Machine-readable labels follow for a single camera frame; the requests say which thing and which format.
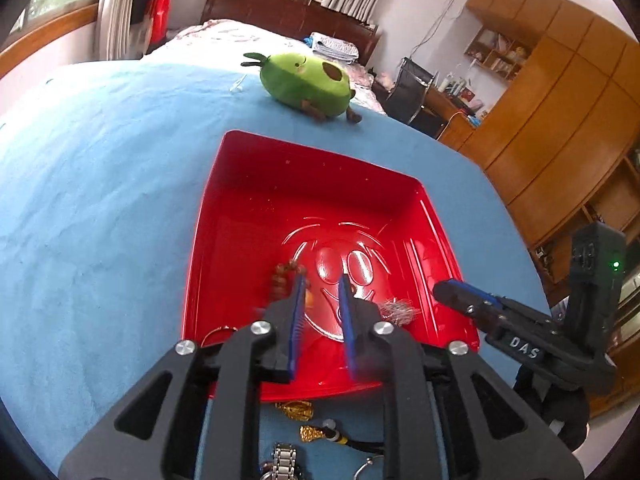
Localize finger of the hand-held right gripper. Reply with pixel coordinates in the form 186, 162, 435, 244
432, 280, 493, 333
447, 280, 551, 331

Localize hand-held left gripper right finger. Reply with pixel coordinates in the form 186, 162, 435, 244
337, 272, 583, 480

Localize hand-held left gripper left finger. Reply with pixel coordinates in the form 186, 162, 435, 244
59, 272, 307, 480

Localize brown beaded bracelet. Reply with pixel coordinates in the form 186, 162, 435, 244
270, 259, 308, 306

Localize silver chain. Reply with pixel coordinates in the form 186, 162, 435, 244
376, 297, 418, 328

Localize thin gold bangle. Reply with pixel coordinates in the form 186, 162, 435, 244
202, 326, 238, 347

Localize pearl pendant black cord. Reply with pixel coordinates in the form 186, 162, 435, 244
322, 419, 386, 458

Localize red plastic tray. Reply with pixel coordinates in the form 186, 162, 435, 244
180, 130, 482, 403

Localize silver metal watch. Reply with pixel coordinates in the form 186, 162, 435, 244
260, 442, 303, 480

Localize silver bangle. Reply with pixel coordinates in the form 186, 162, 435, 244
354, 456, 386, 480

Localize wooden shelf unit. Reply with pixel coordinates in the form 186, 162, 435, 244
532, 145, 640, 411

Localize wooden desk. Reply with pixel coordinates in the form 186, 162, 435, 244
422, 87, 481, 153

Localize wooden wardrobe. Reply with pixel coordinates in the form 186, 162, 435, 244
457, 0, 640, 251

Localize black office chair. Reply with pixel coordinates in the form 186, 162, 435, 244
385, 57, 436, 126

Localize blue blanket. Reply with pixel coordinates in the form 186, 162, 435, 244
0, 35, 551, 480

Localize green avocado plush toy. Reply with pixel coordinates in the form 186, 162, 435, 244
241, 51, 363, 125

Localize folded towels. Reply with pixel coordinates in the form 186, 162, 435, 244
303, 32, 361, 63

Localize dark wooden headboard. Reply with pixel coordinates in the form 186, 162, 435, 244
200, 0, 381, 53

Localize red bag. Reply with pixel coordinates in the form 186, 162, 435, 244
150, 0, 173, 43

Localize white pleated curtain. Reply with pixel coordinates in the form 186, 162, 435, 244
95, 0, 151, 61

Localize wall cubby shelf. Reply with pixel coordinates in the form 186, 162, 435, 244
464, 25, 533, 83

